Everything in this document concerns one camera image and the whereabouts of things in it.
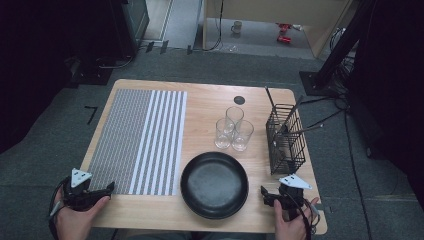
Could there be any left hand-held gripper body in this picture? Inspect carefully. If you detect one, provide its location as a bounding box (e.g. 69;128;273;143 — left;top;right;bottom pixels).
62;168;101;212

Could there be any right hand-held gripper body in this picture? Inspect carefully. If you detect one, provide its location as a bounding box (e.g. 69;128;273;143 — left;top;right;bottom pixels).
273;173;313;219

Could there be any black wire cutlery basket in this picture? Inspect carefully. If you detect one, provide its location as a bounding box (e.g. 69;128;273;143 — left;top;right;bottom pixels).
265;103;307;176

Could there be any clear drinking glass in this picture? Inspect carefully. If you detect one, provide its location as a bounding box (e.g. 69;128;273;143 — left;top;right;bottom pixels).
225;105;245;134
214;118;233;150
231;119;255;153

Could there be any person's left hand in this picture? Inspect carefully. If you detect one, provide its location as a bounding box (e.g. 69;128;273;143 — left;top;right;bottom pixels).
54;188;111;240

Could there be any person's right hand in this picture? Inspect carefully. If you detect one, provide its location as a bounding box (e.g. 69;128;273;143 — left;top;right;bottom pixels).
273;196;320;240

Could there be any grey white striped placemat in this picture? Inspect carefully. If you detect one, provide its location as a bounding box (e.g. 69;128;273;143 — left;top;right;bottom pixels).
87;88;188;197

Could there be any silver-tipped dark utensil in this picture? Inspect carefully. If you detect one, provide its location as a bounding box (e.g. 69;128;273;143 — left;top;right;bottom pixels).
286;123;325;136

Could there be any dark grey utensil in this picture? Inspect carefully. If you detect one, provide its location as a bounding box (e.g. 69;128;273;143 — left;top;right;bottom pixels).
275;95;305;135

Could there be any thin black utensil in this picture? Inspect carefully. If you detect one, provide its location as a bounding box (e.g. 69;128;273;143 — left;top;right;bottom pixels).
264;86;278;113

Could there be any black equipment base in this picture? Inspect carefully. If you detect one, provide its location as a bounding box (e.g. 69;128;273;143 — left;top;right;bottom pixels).
64;55;114;87

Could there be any dark curtain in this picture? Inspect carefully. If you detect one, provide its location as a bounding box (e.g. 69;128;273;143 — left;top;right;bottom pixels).
349;0;424;211
0;0;124;154

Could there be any black cabinet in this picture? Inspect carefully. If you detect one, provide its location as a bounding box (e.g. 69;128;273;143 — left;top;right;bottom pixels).
111;0;150;59

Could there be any black stand pole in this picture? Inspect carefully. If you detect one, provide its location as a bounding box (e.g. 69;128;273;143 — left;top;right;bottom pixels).
313;0;378;89

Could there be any right hand-held gripper cable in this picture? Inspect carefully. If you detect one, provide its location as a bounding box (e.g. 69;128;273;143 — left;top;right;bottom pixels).
289;191;322;236

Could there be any hand-held gripper cable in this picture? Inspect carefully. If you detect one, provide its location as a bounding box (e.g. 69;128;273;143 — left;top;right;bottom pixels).
289;191;322;236
47;176;73;240

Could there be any left hand-held gripper cable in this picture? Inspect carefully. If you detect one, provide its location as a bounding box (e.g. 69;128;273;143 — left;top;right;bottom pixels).
47;176;73;240

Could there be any long black floor cable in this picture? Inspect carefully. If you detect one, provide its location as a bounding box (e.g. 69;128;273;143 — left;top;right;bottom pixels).
343;109;373;240

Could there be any black stand base plate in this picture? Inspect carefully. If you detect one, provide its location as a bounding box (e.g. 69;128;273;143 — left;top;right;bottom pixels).
298;70;338;98

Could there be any curved black floor cable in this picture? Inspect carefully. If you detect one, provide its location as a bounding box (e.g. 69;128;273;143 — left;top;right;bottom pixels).
95;54;135;70

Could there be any black cable bundle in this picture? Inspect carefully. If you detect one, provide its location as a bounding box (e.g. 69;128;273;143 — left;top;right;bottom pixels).
328;26;353;113

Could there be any black hanging cable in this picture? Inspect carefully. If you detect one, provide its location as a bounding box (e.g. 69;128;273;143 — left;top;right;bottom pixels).
201;0;225;52

